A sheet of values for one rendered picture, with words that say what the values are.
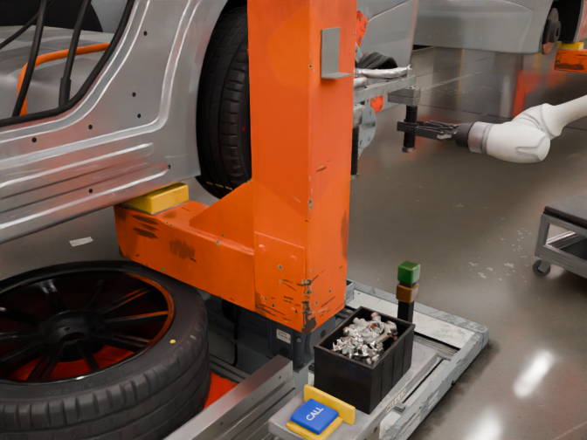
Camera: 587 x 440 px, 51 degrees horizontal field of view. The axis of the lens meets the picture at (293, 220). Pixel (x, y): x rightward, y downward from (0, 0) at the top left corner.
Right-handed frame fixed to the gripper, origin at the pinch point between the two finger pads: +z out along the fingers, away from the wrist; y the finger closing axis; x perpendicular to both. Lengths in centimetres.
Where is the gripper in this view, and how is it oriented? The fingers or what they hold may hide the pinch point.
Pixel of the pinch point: (410, 126)
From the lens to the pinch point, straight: 196.6
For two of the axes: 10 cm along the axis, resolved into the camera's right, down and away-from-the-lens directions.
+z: -7.9, -2.4, 5.6
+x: 0.0, -9.2, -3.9
